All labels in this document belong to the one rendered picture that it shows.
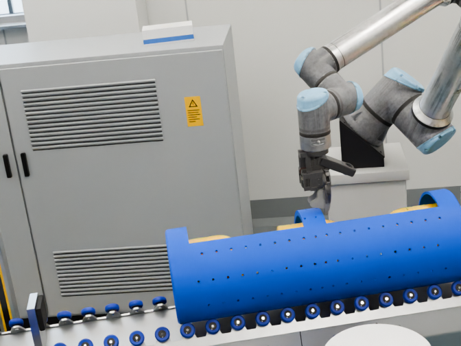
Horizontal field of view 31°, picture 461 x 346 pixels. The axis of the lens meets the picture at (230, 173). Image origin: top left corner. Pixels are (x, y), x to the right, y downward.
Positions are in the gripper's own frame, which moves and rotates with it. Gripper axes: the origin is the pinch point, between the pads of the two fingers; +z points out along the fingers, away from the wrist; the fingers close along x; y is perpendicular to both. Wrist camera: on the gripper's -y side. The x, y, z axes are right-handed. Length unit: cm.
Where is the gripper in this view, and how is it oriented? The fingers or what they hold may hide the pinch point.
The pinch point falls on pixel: (327, 210)
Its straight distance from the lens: 254.0
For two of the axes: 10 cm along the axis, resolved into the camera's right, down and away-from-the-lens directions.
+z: 1.1, 9.3, 3.5
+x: 1.2, 3.4, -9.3
